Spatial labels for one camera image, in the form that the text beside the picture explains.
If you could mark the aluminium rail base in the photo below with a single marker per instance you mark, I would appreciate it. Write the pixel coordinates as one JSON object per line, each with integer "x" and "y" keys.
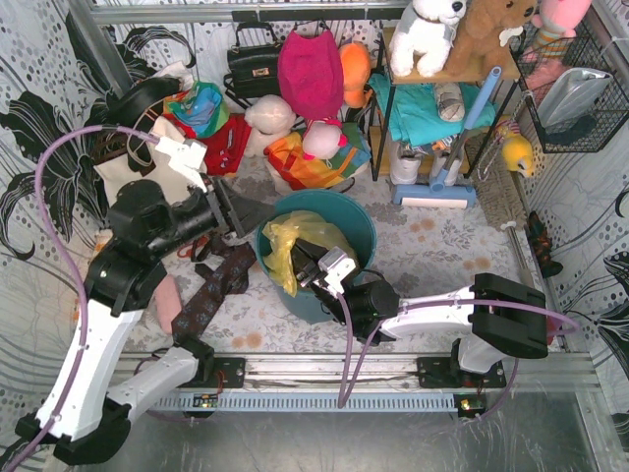
{"x": 387, "y": 382}

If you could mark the black wire basket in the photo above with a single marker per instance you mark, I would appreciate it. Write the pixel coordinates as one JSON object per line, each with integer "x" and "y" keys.
{"x": 590, "y": 132}

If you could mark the teal folded cloth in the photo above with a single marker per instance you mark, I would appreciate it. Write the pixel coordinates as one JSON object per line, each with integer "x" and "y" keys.
{"x": 414, "y": 117}

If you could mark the pink round plush head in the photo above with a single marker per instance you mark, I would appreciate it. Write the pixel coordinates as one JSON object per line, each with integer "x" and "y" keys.
{"x": 323, "y": 139}

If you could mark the pink plush toy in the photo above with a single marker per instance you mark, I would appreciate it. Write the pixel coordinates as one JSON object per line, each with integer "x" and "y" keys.
{"x": 556, "y": 23}

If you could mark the grey patterned rolled cloth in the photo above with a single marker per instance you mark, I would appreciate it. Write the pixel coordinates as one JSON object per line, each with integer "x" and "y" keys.
{"x": 449, "y": 102}

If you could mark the orange striped cloth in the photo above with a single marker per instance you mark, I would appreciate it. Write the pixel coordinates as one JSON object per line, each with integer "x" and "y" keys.
{"x": 290, "y": 171}

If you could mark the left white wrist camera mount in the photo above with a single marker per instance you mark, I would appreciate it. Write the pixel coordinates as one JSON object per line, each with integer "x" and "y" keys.
{"x": 185, "y": 158}

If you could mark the white sneaker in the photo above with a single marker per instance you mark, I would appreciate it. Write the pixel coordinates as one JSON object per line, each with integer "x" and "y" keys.
{"x": 405, "y": 162}

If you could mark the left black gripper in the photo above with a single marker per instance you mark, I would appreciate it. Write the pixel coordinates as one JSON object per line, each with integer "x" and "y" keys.
{"x": 223, "y": 209}

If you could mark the yellow translucent trash bag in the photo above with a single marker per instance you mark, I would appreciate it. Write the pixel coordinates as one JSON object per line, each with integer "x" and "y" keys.
{"x": 282, "y": 233}

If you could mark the black leather handbag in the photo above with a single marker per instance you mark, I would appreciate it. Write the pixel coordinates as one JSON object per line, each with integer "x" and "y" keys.
{"x": 253, "y": 70}

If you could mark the dark floral necktie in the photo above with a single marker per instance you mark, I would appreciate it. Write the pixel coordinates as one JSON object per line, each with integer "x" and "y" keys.
{"x": 224, "y": 269}

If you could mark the white plush bear red clothes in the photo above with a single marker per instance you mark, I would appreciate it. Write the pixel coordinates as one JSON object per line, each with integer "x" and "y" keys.
{"x": 268, "y": 120}

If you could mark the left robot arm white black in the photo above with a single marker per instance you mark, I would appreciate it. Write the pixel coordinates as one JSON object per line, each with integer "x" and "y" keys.
{"x": 87, "y": 419}

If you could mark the white plush dog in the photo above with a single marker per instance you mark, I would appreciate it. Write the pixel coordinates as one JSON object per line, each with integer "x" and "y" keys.
{"x": 424, "y": 36}

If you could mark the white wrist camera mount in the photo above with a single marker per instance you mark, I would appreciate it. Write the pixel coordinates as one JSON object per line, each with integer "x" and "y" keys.
{"x": 335, "y": 266}
{"x": 185, "y": 158}

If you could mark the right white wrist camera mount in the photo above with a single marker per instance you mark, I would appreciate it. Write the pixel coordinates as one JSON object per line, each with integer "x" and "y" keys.
{"x": 335, "y": 266}

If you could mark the blue lint roller mop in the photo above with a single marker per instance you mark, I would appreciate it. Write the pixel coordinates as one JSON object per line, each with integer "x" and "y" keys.
{"x": 437, "y": 193}

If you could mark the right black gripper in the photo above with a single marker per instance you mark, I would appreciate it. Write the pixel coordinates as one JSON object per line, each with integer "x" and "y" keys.
{"x": 309, "y": 268}

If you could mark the colorful rainbow cloth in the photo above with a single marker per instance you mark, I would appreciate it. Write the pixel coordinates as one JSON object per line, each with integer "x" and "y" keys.
{"x": 200, "y": 111}

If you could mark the dark patterned cloth right side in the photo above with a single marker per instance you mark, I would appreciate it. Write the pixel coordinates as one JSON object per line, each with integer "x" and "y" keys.
{"x": 541, "y": 245}

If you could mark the brown teddy bear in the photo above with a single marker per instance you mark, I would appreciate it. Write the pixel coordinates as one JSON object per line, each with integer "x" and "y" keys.
{"x": 484, "y": 32}

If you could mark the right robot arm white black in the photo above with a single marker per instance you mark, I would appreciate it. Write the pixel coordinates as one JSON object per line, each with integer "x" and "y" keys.
{"x": 499, "y": 317}

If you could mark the yellow plush duck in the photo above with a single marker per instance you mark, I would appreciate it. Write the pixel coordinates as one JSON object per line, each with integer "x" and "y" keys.
{"x": 516, "y": 151}

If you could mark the cream canvas tote bag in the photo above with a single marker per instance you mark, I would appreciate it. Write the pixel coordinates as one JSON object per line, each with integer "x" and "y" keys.
{"x": 117, "y": 173}

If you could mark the magenta knitted bag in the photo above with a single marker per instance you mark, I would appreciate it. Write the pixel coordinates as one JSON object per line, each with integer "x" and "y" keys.
{"x": 310, "y": 75}

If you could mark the silver foil pouch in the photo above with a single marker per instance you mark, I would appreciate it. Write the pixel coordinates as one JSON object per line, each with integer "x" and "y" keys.
{"x": 572, "y": 94}

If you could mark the black metal shelf rack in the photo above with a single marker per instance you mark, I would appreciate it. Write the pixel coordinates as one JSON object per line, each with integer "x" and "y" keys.
{"x": 382, "y": 108}

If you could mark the black round hat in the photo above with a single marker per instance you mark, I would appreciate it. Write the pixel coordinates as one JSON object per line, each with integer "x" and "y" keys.
{"x": 128, "y": 109}

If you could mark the teal plastic trash bin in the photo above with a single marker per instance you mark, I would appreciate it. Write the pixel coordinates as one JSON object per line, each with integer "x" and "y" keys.
{"x": 322, "y": 217}

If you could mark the orange plush toy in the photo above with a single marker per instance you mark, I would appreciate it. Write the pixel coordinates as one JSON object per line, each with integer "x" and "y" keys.
{"x": 356, "y": 67}

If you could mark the pink fuzzy cloth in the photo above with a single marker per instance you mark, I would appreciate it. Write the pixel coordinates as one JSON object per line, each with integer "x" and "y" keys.
{"x": 168, "y": 302}

